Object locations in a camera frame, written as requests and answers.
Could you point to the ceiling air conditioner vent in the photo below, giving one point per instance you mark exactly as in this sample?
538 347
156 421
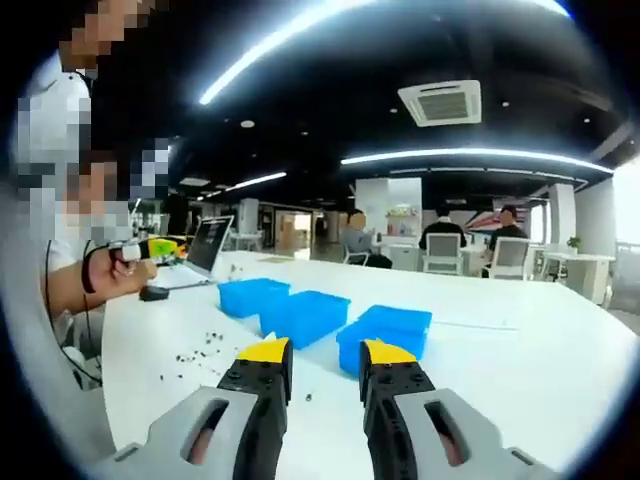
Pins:
440 104

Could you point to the blue plastic bin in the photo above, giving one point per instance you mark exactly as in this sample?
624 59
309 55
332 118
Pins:
254 297
305 317
385 340

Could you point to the round ceiling fixture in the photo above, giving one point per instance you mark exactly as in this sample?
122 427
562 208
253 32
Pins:
247 123

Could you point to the white chest device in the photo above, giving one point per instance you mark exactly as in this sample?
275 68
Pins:
55 80

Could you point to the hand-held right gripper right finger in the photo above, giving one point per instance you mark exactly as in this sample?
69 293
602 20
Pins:
390 400

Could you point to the small black screws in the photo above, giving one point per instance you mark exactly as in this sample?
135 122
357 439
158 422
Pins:
200 354

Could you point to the white chair armrest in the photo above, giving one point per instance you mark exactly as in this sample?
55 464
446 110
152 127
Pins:
75 360

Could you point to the white mesh office chair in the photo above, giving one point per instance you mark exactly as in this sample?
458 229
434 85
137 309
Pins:
512 257
444 252

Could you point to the black computer mouse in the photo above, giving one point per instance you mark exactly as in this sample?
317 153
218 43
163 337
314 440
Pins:
152 293

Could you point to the red blue wall poster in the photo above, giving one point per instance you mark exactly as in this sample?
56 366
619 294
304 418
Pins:
482 221

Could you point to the shelf of colourful items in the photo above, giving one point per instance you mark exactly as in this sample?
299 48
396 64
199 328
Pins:
402 212

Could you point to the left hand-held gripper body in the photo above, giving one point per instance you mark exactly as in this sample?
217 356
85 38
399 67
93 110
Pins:
132 250

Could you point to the person's left hand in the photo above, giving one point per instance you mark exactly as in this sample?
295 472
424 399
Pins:
112 277

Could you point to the silver laptop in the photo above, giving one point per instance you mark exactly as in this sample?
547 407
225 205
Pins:
207 245

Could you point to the potted green plant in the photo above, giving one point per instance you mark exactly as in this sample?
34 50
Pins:
574 243

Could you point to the long ceiling light strip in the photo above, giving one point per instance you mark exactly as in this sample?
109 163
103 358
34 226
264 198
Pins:
235 75

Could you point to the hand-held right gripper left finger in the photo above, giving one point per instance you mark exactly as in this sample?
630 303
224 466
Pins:
260 400

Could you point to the operator in white shirt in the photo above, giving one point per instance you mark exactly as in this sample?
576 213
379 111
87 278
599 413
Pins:
35 350

